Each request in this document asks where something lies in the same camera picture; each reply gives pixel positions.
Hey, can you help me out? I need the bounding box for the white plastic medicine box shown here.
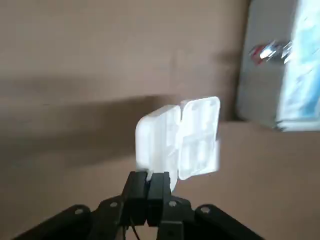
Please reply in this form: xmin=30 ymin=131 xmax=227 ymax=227
xmin=134 ymin=96 xmax=221 ymax=192

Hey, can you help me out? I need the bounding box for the blue face mask packet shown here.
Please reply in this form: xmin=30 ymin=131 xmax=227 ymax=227
xmin=276 ymin=0 xmax=320 ymax=131

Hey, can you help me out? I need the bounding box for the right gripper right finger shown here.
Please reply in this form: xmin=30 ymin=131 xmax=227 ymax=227
xmin=146 ymin=171 xmax=258 ymax=240

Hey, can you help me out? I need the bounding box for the aluminium medical kit case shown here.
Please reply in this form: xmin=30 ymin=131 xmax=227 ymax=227
xmin=236 ymin=0 xmax=320 ymax=132

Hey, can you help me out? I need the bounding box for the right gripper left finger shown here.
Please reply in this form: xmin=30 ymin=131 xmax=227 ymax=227
xmin=11 ymin=170 xmax=149 ymax=240

